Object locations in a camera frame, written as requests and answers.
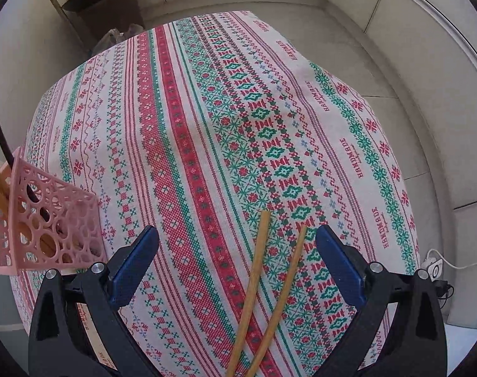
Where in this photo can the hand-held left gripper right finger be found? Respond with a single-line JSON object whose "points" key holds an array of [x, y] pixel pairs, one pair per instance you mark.
{"points": [[340, 267]]}

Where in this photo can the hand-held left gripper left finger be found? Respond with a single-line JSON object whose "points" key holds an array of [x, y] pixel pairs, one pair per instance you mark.
{"points": [[132, 267]]}

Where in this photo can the pink plastic utensil basket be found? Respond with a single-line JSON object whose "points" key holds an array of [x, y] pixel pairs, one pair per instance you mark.
{"points": [[54, 220]]}

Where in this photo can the white power strip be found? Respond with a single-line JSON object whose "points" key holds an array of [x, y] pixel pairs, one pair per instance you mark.
{"points": [[433, 269]]}

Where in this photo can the black power adapter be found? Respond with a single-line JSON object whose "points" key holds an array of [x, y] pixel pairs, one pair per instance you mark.
{"points": [[446, 288]]}

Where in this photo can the patterned red green tablecloth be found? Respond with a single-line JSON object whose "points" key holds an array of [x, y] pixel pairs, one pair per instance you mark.
{"points": [[207, 145]]}

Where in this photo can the clear plastic bag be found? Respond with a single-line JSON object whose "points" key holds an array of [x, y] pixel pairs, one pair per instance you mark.
{"points": [[118, 37]]}

